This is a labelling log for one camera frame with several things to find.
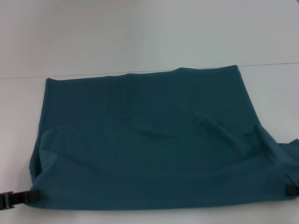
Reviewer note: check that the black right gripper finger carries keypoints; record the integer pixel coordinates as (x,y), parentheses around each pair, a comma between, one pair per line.
(293,190)

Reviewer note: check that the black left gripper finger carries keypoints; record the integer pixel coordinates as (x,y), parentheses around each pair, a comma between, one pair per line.
(21,198)

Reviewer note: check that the teal FREE print t-shirt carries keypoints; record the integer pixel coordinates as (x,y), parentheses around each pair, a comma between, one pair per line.
(151,140)

